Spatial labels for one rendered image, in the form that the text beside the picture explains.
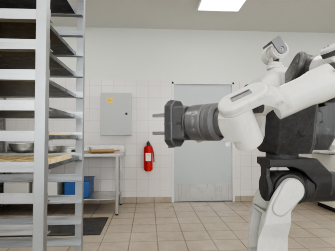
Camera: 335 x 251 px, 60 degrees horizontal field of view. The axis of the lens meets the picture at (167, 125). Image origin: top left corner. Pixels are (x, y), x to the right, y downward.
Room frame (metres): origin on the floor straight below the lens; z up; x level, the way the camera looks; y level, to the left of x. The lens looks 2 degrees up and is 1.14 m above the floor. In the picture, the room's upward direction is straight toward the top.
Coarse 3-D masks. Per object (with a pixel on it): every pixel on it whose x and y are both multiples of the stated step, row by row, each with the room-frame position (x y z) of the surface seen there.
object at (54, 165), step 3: (78, 156) 1.25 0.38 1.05; (66, 159) 1.07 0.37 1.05; (69, 159) 1.11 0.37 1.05; (72, 159) 1.15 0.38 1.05; (75, 159) 1.20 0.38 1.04; (57, 162) 0.97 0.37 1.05; (60, 162) 1.00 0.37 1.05; (63, 162) 1.04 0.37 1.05; (66, 162) 1.07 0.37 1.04; (48, 165) 0.89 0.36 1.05; (51, 165) 0.91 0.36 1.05; (54, 165) 0.94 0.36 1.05; (57, 165) 0.97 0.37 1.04; (48, 168) 0.89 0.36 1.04
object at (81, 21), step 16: (80, 0) 1.27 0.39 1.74; (80, 48) 1.27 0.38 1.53; (80, 64) 1.27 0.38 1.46; (80, 80) 1.27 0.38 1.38; (80, 128) 1.27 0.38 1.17; (80, 144) 1.27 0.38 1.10; (80, 160) 1.27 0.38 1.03; (80, 192) 1.27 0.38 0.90; (80, 208) 1.27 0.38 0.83; (80, 224) 1.27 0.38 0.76
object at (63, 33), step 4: (60, 32) 1.26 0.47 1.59; (64, 32) 1.26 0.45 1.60; (68, 32) 1.26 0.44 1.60; (72, 32) 1.26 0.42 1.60; (76, 32) 1.26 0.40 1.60; (80, 32) 1.26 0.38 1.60; (64, 36) 1.26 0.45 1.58; (68, 36) 1.26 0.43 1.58; (72, 36) 1.26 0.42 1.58; (76, 36) 1.26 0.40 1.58; (80, 36) 1.26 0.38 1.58
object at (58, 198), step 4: (48, 196) 1.26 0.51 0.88; (52, 196) 1.26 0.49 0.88; (56, 196) 1.26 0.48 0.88; (60, 196) 1.26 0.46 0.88; (64, 196) 1.26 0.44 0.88; (68, 196) 1.26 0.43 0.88; (72, 196) 1.26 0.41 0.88; (76, 196) 1.26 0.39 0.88; (80, 196) 1.26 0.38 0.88; (52, 200) 1.26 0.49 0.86; (56, 200) 1.26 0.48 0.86; (60, 200) 1.26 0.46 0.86; (64, 200) 1.26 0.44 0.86; (68, 200) 1.26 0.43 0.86; (72, 200) 1.26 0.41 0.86; (76, 200) 1.26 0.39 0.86; (80, 200) 1.26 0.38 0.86
